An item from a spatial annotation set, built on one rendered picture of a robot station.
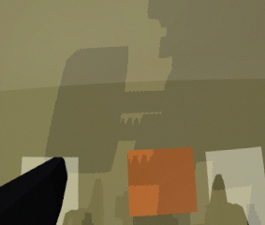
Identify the orange block with dark square face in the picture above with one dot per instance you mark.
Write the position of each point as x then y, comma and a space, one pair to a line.
161, 182

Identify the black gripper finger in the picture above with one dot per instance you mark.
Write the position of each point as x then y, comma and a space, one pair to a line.
36, 197

